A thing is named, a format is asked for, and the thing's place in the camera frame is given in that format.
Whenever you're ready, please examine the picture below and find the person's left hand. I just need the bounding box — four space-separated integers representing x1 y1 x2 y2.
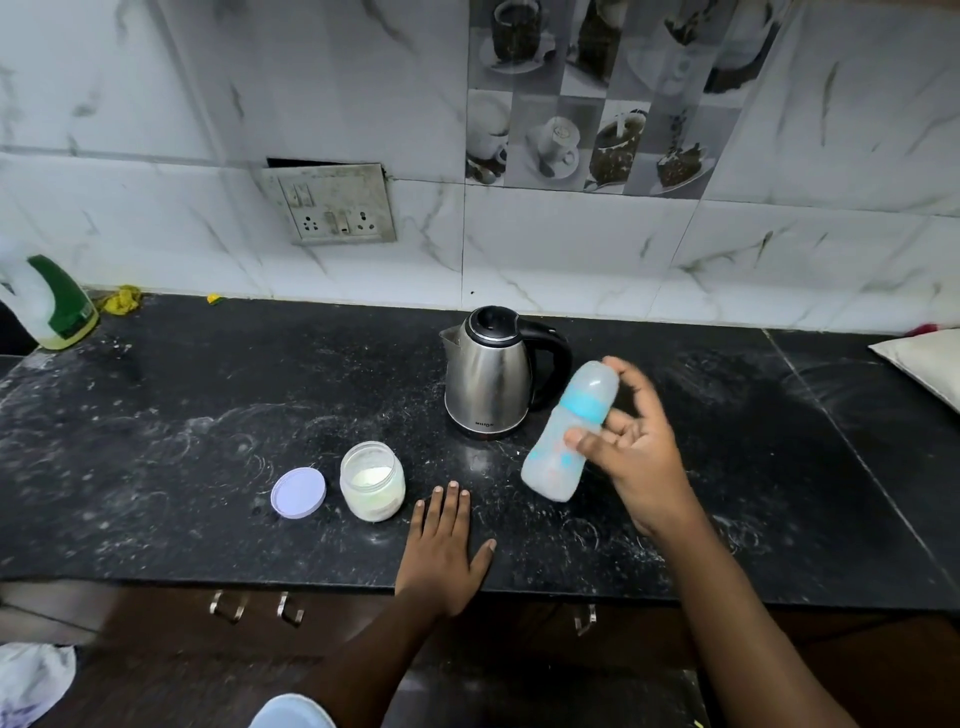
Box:
393 480 498 620

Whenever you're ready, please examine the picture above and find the person's right hand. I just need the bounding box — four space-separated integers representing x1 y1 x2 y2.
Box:
562 356 706 545

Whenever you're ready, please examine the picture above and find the teal nipple ring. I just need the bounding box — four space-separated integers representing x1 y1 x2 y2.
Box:
560 389 613 427

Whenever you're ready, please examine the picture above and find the clear plastic baby bottle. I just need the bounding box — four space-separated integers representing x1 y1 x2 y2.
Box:
520 416 601 504

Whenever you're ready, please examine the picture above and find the translucent dome bottle cap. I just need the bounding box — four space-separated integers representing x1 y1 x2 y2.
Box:
569 360 621 410

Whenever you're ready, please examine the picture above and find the clear milk powder jar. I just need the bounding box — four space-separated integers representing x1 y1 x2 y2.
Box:
339 440 407 524

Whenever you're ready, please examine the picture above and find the lilac round jar lid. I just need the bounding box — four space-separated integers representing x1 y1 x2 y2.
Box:
269 467 328 521

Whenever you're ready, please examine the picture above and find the steel electric kettle black handle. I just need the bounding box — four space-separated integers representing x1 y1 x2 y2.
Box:
439 305 574 441

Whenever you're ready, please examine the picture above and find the person's right forearm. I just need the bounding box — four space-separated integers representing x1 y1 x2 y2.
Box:
644 509 860 728

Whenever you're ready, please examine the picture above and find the person's left forearm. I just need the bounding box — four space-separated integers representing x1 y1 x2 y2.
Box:
299 592 459 728

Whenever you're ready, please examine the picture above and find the white detergent bottle green label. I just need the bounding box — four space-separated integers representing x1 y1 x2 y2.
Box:
0 239 100 352

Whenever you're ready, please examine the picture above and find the light blue left sleeve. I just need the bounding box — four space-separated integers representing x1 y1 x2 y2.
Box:
248 693 337 728

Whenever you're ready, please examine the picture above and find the white packet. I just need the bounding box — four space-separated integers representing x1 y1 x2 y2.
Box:
868 328 960 415

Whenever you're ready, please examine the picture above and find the grimy wall socket plate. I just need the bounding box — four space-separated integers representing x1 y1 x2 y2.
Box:
258 163 398 247

